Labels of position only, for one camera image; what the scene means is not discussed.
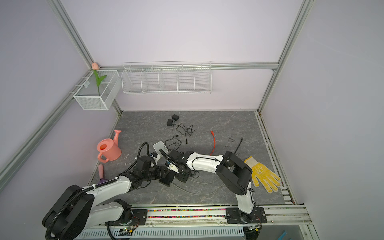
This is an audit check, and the pink watering can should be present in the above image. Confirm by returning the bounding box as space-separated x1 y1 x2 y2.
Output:
97 130 122 163

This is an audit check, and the small white wire basket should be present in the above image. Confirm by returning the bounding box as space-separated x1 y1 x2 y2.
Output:
74 70 122 111

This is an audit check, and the artificial tulip flower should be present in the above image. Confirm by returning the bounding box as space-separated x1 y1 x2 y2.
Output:
92 63 107 97

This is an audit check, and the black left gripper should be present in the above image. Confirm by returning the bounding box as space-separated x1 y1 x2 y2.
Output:
142 165 171 182

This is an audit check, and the yellow work glove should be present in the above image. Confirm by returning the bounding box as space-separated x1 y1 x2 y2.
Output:
245 157 281 194

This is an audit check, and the thin black power cable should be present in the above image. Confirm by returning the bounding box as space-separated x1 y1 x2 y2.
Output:
170 121 196 145
158 135 184 169

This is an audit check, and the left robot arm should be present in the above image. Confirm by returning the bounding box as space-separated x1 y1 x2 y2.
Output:
42 141 169 240

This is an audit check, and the purple garden trowel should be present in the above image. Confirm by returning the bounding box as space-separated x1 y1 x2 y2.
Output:
98 164 108 184

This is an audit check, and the aluminium frame rail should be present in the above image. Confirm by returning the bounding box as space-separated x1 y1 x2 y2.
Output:
0 0 316 193

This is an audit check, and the grey ethernet cable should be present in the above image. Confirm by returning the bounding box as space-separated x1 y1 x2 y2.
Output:
172 176 226 196

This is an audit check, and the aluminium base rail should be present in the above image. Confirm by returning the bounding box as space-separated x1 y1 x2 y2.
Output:
77 205 319 240

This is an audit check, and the black network switch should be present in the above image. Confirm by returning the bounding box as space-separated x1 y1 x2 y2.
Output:
159 171 176 187

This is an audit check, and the long white wire basket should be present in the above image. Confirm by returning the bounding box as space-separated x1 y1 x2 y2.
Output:
121 61 213 94

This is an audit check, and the black power adapter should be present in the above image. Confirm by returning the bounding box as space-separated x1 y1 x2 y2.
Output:
171 115 180 121
167 119 174 127

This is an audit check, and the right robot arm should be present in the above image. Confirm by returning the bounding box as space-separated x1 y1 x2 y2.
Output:
163 151 254 215

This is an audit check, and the red ethernet cable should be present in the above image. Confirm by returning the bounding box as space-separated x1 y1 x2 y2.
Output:
209 129 217 156

